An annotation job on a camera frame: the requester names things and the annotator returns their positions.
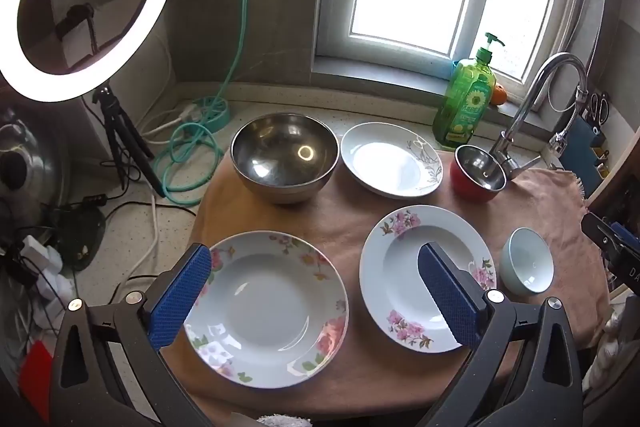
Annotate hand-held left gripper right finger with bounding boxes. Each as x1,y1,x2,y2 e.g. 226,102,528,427
417,242,586,427

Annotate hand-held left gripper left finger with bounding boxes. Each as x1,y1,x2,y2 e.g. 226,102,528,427
49,243,213,427

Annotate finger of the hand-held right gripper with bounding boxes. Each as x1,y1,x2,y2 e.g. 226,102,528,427
581,213,640,260

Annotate pink blossom floral plate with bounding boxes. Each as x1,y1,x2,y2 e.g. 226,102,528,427
359,205,497,353

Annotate light blue ceramic bowl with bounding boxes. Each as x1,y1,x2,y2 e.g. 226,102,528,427
499,227,555,294

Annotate rose and daisy floral plate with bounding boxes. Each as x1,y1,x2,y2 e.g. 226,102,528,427
182,230,349,389

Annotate red bowl steel inside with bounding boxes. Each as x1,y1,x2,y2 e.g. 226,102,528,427
450,145,507,204

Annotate white plate grey leaf print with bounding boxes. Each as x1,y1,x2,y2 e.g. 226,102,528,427
340,122,445,200

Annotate large stainless steel bowl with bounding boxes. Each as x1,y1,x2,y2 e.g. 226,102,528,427
230,113,340,206

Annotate person's right hand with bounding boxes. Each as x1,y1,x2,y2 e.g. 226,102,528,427
582,299,627,400

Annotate blue utensil holder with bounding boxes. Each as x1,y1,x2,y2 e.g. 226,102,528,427
562,117,608,198

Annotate scissors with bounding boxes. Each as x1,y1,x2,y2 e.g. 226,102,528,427
587,92,611,128

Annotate pink towel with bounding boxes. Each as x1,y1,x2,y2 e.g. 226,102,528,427
162,152,613,423

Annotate white charger plugs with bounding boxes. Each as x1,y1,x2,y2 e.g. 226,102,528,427
22,234,76,308

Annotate chrome kitchen faucet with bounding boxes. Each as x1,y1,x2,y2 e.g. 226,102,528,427
487,52,588,180

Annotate white knit cloth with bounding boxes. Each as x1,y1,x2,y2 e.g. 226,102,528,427
257,414,311,427

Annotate red box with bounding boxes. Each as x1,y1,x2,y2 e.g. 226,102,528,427
20,339,55,423

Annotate black tripod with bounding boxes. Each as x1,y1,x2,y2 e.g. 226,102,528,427
92,87,166,198

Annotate green dish soap bottle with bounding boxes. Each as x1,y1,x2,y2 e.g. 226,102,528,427
432,32,498,151

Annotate steel pot lid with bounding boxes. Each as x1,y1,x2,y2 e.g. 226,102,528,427
0,107,71,253

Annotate black cable with controller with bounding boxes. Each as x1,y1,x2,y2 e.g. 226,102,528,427
50,192,166,258

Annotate white power cable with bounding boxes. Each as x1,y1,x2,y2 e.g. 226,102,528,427
135,104,201,142

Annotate teal cable reel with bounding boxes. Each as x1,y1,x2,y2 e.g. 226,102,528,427
187,97,231,132

